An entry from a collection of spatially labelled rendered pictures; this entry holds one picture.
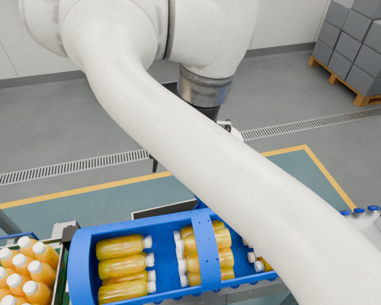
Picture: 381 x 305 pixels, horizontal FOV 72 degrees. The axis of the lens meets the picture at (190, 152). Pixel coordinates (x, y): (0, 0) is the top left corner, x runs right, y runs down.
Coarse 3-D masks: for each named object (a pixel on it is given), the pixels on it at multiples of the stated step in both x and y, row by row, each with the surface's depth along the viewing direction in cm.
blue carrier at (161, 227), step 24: (168, 216) 95; (192, 216) 93; (216, 216) 110; (72, 240) 86; (96, 240) 105; (168, 240) 110; (240, 240) 113; (72, 264) 80; (96, 264) 106; (168, 264) 107; (216, 264) 84; (240, 264) 106; (72, 288) 79; (96, 288) 101; (168, 288) 98; (192, 288) 86; (216, 288) 89
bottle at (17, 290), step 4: (20, 276) 93; (24, 276) 94; (28, 276) 97; (24, 280) 93; (28, 280) 95; (32, 280) 97; (20, 284) 92; (12, 288) 91; (16, 288) 91; (20, 288) 92; (12, 292) 92; (16, 292) 92; (20, 292) 92; (24, 292) 93; (24, 296) 94
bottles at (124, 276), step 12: (144, 252) 104; (180, 252) 98; (252, 252) 105; (108, 264) 94; (120, 264) 94; (132, 264) 94; (144, 264) 95; (264, 264) 97; (108, 276) 93; (120, 276) 94; (132, 276) 97; (144, 276) 97; (180, 276) 95; (192, 276) 93; (228, 276) 93; (108, 288) 90; (120, 288) 90; (132, 288) 90; (144, 288) 90; (108, 300) 88; (120, 300) 88
